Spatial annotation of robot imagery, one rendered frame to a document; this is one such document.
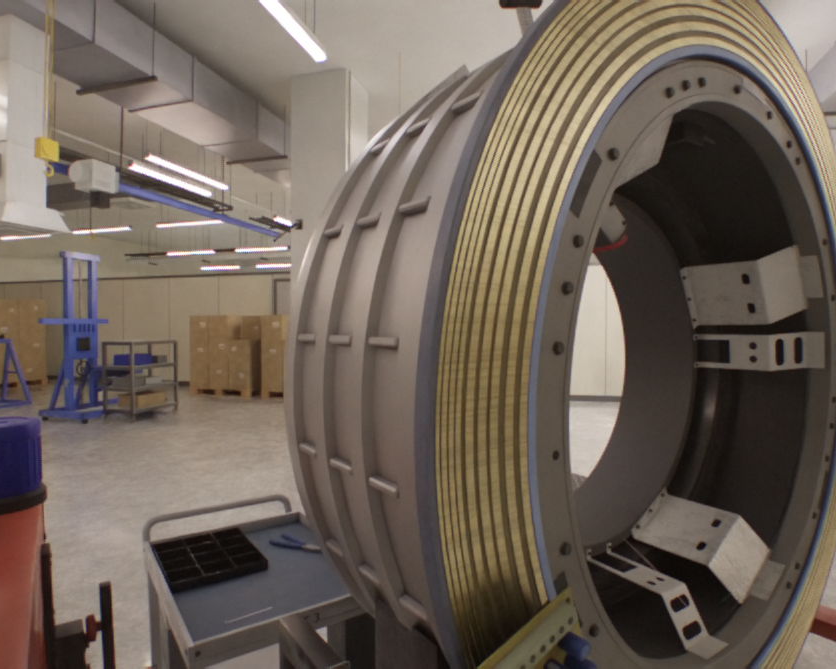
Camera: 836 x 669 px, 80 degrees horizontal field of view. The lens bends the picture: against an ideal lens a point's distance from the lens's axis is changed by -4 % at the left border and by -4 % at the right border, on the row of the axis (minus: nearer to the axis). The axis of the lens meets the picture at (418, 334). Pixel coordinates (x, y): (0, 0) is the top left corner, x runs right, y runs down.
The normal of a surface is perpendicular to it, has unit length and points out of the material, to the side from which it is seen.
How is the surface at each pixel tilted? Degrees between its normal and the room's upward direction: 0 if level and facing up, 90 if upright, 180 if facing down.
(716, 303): 117
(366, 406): 89
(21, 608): 0
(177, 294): 90
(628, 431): 59
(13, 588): 0
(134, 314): 90
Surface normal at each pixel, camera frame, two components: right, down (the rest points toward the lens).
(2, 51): -0.26, 0.02
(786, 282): 0.08, 0.27
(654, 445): -0.67, -0.56
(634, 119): 0.58, 0.02
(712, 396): -0.80, -0.19
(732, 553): 0.29, -0.47
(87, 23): 0.97, 0.00
